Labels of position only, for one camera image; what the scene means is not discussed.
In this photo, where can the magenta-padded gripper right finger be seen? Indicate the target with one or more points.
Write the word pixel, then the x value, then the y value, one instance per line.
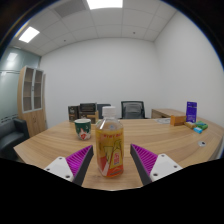
pixel 146 160

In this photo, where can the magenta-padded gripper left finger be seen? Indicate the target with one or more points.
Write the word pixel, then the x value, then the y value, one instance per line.
pixel 76 161

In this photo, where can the yellow tea bottle white cap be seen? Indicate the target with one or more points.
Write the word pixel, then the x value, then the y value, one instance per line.
pixel 109 146

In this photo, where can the green and white mug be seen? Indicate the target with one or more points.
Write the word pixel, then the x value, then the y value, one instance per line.
pixel 82 129

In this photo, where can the brown cardboard box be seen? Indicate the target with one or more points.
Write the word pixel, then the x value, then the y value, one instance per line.
pixel 91 117

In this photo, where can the tall dark brown box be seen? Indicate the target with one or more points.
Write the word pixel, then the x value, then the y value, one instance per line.
pixel 73 114

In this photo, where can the black mesh office chair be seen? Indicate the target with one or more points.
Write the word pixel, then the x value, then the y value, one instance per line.
pixel 132 110

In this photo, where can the wooden side desk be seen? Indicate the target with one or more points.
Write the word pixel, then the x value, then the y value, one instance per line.
pixel 166 112

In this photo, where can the flat dark box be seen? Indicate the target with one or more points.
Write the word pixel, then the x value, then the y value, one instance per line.
pixel 88 107

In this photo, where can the tan small box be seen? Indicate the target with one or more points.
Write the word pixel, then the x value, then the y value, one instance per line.
pixel 189 125

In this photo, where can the small round grey disc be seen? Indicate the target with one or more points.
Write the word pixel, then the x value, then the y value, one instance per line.
pixel 201 143

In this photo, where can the blue small box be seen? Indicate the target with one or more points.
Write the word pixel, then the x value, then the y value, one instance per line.
pixel 198 130

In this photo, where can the wooden shelf cabinet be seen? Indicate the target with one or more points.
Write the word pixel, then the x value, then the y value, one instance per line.
pixel 33 116

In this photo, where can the green small box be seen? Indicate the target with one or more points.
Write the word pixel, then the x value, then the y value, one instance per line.
pixel 201 125

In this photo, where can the purple standing box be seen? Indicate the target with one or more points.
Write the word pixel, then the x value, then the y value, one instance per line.
pixel 191 112

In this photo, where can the black leather sofa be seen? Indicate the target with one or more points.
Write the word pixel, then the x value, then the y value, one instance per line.
pixel 11 135

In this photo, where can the small square ceiling light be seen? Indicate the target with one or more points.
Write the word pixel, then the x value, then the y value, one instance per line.
pixel 29 34

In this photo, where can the ceiling air vent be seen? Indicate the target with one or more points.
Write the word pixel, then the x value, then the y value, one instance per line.
pixel 69 7

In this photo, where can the large square ceiling light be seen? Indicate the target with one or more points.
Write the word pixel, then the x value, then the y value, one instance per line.
pixel 104 3

